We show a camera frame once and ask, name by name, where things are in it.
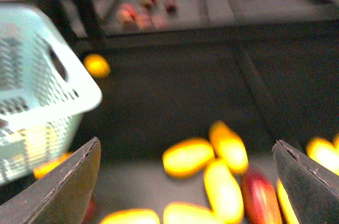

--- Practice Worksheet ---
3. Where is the light blue plastic basket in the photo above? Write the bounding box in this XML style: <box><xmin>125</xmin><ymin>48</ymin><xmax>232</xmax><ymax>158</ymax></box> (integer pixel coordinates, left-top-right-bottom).
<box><xmin>1</xmin><ymin>4</ymin><xmax>102</xmax><ymax>185</ymax></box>

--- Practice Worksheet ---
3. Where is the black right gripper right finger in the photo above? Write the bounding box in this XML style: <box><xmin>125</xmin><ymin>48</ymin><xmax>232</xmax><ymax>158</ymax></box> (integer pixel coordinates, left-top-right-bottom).
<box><xmin>272</xmin><ymin>140</ymin><xmax>338</xmax><ymax>223</ymax></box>

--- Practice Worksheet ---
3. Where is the dark fruit display tray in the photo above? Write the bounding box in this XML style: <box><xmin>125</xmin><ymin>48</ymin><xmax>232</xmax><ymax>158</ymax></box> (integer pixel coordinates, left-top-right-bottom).
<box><xmin>71</xmin><ymin>23</ymin><xmax>338</xmax><ymax>223</ymax></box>

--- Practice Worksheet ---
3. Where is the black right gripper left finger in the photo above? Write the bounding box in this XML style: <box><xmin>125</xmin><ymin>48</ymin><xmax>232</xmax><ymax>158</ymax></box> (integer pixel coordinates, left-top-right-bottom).
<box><xmin>1</xmin><ymin>137</ymin><xmax>101</xmax><ymax>223</ymax></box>

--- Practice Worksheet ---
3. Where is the red yellow mango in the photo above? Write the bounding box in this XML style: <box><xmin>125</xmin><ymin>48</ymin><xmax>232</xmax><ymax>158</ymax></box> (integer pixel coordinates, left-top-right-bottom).
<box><xmin>240</xmin><ymin>169</ymin><xmax>283</xmax><ymax>223</ymax></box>

